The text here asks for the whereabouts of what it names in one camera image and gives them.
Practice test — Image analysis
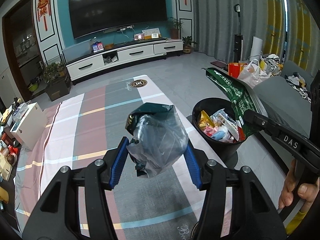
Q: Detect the grey black plastic bag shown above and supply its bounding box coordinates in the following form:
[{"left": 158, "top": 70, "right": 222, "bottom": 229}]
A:
[{"left": 125, "top": 102, "right": 189, "bottom": 179}]

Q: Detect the green foil snack bag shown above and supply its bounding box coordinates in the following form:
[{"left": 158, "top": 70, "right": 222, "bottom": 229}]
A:
[{"left": 204, "top": 68, "right": 268, "bottom": 141}]

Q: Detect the black trash bin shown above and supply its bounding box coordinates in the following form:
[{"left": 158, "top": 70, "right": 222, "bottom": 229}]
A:
[{"left": 191, "top": 98, "right": 246, "bottom": 168}]

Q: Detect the person's right hand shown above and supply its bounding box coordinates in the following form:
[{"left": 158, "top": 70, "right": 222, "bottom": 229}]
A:
[{"left": 278, "top": 159, "right": 319, "bottom": 213}]

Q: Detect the grey sofa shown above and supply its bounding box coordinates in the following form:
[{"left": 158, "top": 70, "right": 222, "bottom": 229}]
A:
[{"left": 253, "top": 61, "right": 313, "bottom": 138}]

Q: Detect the white plastic bag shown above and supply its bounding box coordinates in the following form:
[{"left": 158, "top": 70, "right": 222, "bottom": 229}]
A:
[{"left": 238, "top": 59, "right": 270, "bottom": 88}]

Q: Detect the red paper bag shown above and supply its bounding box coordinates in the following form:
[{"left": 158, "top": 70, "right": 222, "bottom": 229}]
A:
[{"left": 228, "top": 62, "right": 248, "bottom": 79}]

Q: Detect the white folding step stool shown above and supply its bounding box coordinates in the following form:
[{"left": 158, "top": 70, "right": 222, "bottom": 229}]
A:
[{"left": 10, "top": 102, "right": 48, "bottom": 150}]

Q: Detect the potted plant by cabinet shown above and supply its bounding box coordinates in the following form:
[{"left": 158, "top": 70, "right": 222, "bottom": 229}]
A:
[{"left": 43, "top": 58, "right": 72, "bottom": 101}]

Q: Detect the white TV cabinet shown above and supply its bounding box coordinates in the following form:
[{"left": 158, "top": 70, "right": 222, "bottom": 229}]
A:
[{"left": 67, "top": 39, "right": 183, "bottom": 82}]

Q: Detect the upright vacuum cleaner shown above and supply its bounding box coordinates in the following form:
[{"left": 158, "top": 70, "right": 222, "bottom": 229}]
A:
[{"left": 234, "top": 4, "right": 243, "bottom": 63}]

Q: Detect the grey curtain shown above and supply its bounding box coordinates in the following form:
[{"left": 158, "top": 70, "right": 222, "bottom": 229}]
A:
[{"left": 193, "top": 0, "right": 267, "bottom": 63}]

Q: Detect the large black television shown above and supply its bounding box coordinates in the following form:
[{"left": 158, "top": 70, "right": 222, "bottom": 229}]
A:
[{"left": 68, "top": 0, "right": 167, "bottom": 38}]

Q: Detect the red chinese knot decoration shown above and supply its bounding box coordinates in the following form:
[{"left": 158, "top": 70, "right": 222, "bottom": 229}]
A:
[{"left": 37, "top": 0, "right": 51, "bottom": 31}]

